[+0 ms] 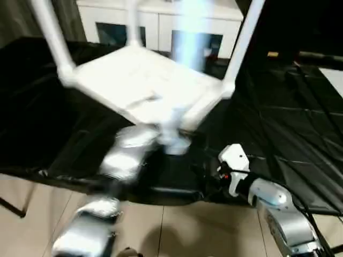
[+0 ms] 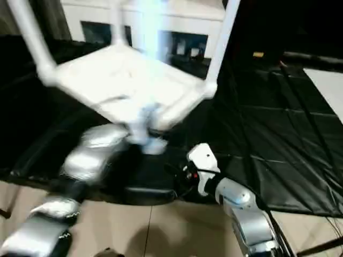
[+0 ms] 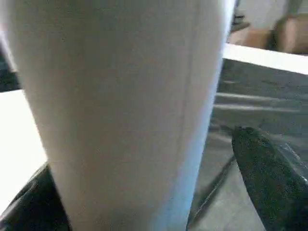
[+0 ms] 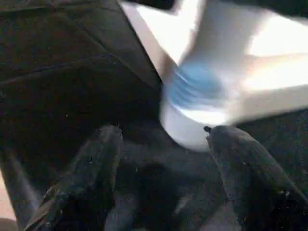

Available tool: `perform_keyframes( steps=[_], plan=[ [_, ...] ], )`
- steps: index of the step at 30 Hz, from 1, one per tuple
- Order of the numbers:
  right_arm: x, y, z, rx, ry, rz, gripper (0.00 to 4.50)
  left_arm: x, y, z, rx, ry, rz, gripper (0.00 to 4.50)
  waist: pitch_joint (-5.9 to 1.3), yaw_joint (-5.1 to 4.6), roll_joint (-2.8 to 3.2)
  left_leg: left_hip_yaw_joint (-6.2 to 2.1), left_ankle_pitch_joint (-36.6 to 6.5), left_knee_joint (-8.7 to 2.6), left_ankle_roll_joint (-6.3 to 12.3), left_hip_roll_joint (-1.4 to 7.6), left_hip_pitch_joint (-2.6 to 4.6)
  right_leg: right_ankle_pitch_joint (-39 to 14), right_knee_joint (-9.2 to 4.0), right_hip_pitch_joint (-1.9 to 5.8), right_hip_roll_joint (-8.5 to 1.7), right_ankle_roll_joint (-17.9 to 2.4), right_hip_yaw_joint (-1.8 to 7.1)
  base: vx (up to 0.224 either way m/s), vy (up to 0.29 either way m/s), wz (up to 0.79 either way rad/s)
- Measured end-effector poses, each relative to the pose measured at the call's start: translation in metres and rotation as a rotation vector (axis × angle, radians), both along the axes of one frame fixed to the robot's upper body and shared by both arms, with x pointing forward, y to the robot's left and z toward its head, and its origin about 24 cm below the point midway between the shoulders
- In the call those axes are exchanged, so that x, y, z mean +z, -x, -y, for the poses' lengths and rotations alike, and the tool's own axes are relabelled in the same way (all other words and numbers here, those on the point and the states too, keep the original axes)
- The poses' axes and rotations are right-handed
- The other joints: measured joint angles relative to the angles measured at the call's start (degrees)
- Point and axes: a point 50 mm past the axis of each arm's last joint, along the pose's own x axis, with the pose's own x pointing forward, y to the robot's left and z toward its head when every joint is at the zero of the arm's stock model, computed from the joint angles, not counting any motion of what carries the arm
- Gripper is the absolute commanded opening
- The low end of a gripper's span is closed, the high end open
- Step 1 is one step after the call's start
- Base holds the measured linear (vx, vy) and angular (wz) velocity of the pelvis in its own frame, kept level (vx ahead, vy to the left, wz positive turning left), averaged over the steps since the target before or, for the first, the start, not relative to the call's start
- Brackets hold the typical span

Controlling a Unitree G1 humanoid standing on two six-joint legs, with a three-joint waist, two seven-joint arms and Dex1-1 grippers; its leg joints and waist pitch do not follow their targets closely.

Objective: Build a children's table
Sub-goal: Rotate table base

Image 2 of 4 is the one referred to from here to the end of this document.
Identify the white plastic table top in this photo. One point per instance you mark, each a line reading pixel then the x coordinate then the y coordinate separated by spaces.
pixel 123 80

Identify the white plastic table leg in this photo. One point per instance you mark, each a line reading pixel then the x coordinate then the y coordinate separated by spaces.
pixel 149 32
pixel 118 24
pixel 222 43
pixel 32 43

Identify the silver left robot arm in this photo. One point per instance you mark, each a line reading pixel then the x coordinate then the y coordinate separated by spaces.
pixel 80 166

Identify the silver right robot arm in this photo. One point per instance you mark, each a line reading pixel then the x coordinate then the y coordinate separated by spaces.
pixel 246 214

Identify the black mat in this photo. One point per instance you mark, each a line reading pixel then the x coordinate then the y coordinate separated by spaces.
pixel 278 139

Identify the small yellow label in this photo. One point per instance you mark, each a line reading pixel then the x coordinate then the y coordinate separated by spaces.
pixel 258 54

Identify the white sideboard with glass doors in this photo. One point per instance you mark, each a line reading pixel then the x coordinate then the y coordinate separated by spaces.
pixel 182 27

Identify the black cabinet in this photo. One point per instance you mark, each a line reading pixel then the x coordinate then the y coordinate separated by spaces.
pixel 300 27

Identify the grey curtain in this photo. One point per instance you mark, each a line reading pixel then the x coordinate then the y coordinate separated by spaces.
pixel 48 16

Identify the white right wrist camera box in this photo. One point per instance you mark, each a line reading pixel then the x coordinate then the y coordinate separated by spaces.
pixel 203 166

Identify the black metal table frame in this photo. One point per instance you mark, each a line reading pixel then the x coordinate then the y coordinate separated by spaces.
pixel 321 247

